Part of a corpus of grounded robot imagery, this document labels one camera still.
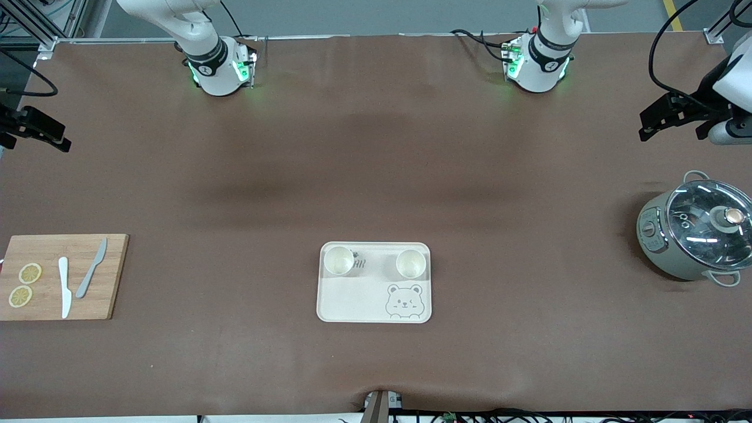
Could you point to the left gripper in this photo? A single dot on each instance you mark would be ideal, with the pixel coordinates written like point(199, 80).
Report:
point(703, 98)

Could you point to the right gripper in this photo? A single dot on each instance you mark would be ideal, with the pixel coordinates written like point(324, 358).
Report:
point(13, 121)

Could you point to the white IKEA cup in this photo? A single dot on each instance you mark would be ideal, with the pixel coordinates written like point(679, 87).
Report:
point(339, 261)
point(410, 264)

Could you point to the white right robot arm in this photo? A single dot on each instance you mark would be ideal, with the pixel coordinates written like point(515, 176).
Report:
point(214, 70)

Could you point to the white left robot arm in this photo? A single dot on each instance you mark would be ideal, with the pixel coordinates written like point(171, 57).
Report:
point(543, 70)

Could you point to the glass pot lid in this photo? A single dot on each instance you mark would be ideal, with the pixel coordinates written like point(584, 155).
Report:
point(699, 217)

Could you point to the grey pot with glass lid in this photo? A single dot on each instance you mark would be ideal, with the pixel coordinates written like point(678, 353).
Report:
point(655, 247)

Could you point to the lemon slice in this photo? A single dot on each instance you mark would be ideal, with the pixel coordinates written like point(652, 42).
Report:
point(30, 273)
point(20, 296)

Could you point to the grey plastic knife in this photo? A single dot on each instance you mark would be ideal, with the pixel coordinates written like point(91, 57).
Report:
point(91, 270)

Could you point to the white plastic knife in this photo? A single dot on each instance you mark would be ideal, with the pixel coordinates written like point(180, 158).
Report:
point(64, 288)

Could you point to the wooden cutting board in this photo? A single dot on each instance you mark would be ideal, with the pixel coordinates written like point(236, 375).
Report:
point(114, 276)

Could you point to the brown table cover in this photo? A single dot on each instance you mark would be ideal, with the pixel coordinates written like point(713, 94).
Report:
point(376, 147)

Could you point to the cream bear print tray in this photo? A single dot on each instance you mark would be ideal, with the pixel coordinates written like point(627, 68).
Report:
point(364, 299)

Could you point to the aluminium frame post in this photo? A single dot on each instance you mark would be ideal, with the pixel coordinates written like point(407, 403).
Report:
point(719, 26)
point(32, 26)

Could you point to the grey camera mounting post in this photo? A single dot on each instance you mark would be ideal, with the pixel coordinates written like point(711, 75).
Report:
point(376, 408)

